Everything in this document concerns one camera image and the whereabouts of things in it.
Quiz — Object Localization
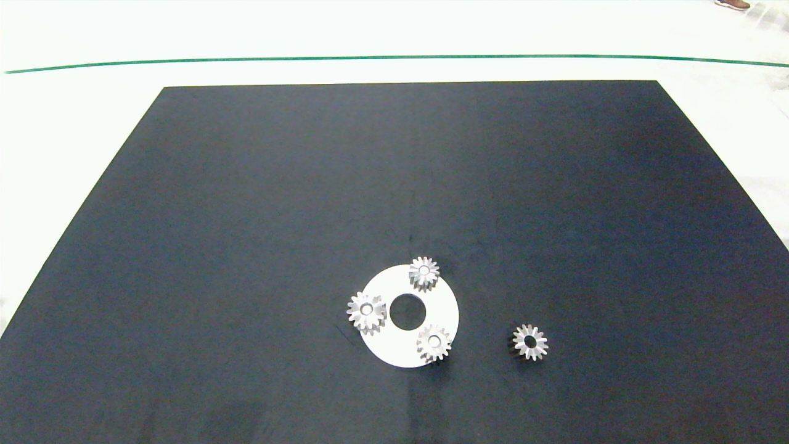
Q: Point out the round white plate with pins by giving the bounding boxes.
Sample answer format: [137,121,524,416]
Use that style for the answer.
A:
[358,265,460,369]

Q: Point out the large steel gear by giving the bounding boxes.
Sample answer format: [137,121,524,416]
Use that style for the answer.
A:
[346,292,388,335]

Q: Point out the small steel gear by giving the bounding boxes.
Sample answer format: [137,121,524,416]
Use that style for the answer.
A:
[512,324,549,361]
[409,257,441,292]
[416,324,452,363]

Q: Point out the green tape line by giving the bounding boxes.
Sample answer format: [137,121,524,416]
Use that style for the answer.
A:
[3,55,789,75]

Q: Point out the dark mat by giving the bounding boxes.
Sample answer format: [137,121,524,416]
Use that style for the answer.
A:
[0,80,789,444]

